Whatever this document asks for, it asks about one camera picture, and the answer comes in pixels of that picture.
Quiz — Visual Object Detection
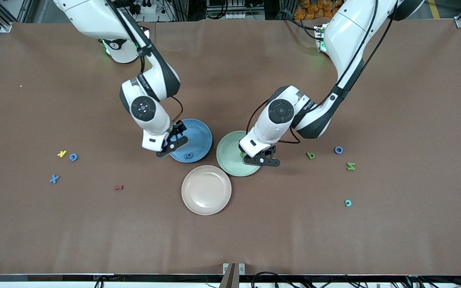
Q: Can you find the table cover sheet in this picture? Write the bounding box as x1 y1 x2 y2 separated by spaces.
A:
0 18 461 276

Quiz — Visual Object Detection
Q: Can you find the brown post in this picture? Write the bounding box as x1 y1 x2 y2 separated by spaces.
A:
218 263 240 288

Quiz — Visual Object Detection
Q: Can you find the orange items pile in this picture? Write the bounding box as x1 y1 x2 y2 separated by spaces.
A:
293 0 337 20

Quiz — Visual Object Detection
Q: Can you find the white power strip with plugs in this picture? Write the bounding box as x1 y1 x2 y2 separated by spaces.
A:
132 0 156 14

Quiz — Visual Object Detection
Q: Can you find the metal table edge bracket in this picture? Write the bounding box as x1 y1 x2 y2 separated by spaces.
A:
222 263 246 276

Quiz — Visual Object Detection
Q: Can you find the beige round plate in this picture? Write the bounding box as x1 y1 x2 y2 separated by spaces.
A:
181 165 232 216

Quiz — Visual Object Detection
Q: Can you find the green round plate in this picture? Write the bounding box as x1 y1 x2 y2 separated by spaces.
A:
216 130 265 177

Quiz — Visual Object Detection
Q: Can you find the blue round plate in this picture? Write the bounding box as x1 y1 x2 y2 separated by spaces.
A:
169 118 213 163

